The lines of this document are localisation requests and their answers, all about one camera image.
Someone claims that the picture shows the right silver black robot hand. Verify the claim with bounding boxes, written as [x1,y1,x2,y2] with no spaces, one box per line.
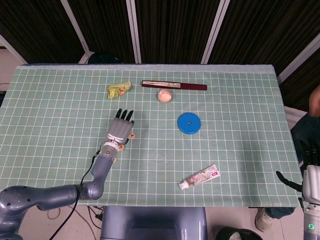
[276,139,320,206]

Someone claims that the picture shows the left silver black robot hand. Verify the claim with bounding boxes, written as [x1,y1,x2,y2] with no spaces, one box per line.
[106,108,135,145]

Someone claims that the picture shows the floral hand cream tube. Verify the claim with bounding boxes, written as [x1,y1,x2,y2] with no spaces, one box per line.
[178,163,222,192]

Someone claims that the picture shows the green snack packet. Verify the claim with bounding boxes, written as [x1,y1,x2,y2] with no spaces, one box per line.
[106,81,133,100]

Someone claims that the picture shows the person in dark clothes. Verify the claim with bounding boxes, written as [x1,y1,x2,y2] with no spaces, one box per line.
[254,84,320,232]

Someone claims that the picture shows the peach coloured ball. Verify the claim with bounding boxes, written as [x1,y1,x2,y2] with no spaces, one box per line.
[157,88,173,104]

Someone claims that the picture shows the blue disc with hole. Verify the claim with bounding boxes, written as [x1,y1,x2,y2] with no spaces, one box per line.
[176,112,202,136]

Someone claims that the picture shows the black object behind table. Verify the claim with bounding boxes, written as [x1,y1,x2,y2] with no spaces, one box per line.
[87,51,122,65]

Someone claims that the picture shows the white metal rack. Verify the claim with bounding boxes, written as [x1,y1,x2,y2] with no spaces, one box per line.
[283,106,310,131]

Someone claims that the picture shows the dark red folded fan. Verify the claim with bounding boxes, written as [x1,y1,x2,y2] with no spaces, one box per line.
[141,79,208,92]

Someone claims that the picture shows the blue-grey robot torso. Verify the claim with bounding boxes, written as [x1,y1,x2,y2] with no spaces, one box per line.
[99,206,209,240]

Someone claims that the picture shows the green checked tablecloth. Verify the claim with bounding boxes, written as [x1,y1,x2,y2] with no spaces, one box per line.
[0,64,302,208]

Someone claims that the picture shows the black trash bin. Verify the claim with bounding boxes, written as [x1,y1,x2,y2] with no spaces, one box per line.
[215,226,264,240]

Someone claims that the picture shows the tangled floor cables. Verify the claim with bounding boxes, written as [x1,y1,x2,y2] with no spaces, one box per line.
[74,205,105,230]

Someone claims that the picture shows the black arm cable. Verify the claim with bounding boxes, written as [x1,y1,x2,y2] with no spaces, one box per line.
[48,148,103,240]

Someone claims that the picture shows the white partition frame post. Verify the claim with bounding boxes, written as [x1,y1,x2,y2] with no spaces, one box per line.
[0,33,28,65]
[276,31,320,85]
[125,0,143,64]
[200,0,231,65]
[59,0,91,65]

